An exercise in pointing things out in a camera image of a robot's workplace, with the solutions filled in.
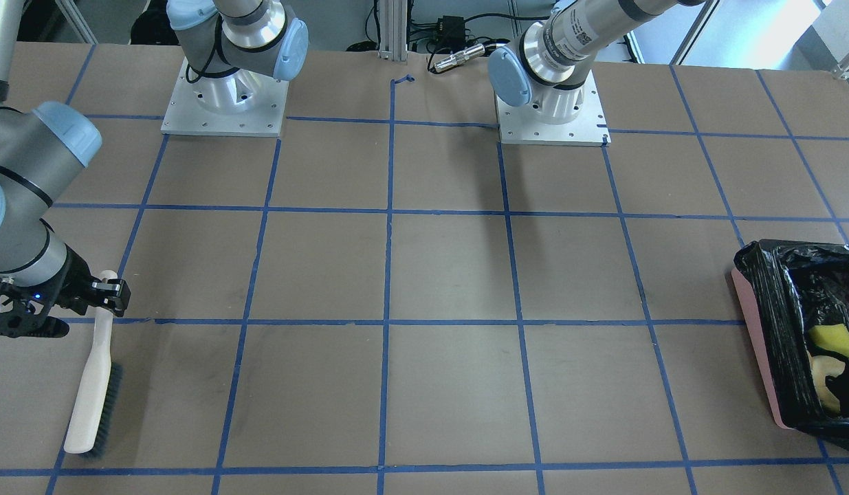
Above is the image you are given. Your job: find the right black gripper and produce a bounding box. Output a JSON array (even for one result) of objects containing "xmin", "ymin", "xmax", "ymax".
[{"xmin": 49, "ymin": 247, "xmax": 131, "ymax": 318}]

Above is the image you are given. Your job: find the green yellow sponge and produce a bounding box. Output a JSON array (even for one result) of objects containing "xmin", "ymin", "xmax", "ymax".
[{"xmin": 807, "ymin": 323, "xmax": 849, "ymax": 360}]

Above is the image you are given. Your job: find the toy croissant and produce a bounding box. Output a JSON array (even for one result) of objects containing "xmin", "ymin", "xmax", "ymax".
[{"xmin": 808, "ymin": 354, "xmax": 846, "ymax": 417}]

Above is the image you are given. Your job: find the metal cable connector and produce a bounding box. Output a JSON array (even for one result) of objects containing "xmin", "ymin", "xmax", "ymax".
[{"xmin": 428, "ymin": 43, "xmax": 488, "ymax": 74}]

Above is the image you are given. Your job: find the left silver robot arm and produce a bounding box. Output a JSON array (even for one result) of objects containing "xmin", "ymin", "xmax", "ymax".
[{"xmin": 487, "ymin": 1, "xmax": 701, "ymax": 107}]

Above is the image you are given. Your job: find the black lined trash bin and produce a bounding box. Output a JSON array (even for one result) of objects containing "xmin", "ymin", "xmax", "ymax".
[{"xmin": 732, "ymin": 239, "xmax": 849, "ymax": 451}]

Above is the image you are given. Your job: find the aluminium frame post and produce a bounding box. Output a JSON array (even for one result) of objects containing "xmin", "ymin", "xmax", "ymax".
[{"xmin": 376, "ymin": 0, "xmax": 410, "ymax": 65}]

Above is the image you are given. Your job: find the beige hand brush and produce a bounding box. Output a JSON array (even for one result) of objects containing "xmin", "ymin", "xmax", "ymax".
[{"xmin": 63, "ymin": 307, "xmax": 123, "ymax": 459}]

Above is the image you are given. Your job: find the black power brick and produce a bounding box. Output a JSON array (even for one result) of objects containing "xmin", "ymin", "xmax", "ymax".
[{"xmin": 437, "ymin": 15, "xmax": 466, "ymax": 51}]

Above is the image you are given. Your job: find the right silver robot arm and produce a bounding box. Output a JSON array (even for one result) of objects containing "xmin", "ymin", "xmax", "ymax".
[{"xmin": 0, "ymin": 1, "xmax": 310, "ymax": 316}]

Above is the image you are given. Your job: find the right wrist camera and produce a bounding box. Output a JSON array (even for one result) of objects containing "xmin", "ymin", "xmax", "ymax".
[{"xmin": 0, "ymin": 276, "xmax": 69, "ymax": 338}]

